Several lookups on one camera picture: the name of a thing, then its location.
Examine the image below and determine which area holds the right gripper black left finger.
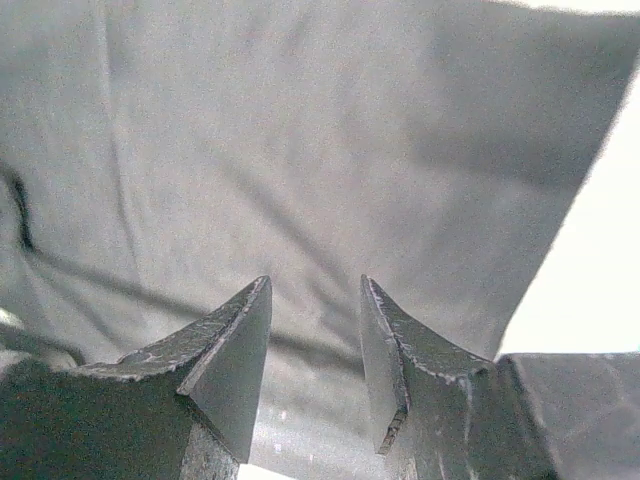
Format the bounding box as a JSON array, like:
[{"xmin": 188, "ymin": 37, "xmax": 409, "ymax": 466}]
[{"xmin": 1, "ymin": 276, "xmax": 272, "ymax": 479}]

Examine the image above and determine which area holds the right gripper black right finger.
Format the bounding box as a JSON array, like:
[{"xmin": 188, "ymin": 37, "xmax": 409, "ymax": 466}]
[{"xmin": 360, "ymin": 276, "xmax": 639, "ymax": 479}]

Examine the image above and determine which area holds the black t-shirt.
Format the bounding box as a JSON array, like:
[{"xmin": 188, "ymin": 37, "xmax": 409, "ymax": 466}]
[{"xmin": 1, "ymin": 1, "xmax": 639, "ymax": 479}]

